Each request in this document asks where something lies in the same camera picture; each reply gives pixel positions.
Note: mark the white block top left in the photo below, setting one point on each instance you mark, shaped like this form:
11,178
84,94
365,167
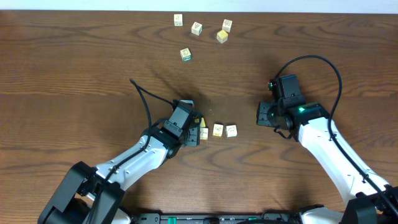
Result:
178,20

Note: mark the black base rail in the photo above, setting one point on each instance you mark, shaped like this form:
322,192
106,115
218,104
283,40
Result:
156,218

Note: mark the white block teal side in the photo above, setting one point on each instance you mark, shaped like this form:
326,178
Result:
186,54

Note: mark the white block yellow side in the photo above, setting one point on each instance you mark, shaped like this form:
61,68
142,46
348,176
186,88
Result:
218,130

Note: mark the plain yellow block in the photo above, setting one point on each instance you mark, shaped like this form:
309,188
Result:
201,122

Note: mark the white block yellow edge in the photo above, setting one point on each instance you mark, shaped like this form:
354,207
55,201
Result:
203,133

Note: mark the white patterned block top right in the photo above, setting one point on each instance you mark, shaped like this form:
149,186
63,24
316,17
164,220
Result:
227,25

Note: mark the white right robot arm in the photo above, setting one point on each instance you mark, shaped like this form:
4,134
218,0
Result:
368,197

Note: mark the white block tilted top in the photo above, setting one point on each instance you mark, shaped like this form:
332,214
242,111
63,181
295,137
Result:
197,28

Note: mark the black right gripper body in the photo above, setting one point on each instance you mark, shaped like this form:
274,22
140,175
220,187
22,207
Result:
268,115

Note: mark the white block blue letter T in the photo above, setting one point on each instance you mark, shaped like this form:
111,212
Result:
231,131

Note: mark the yellow topped block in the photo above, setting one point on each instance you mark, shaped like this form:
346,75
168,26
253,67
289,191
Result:
222,36

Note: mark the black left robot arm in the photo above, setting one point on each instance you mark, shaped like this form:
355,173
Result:
93,194

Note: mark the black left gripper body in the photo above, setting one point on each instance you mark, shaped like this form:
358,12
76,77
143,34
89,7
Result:
193,137

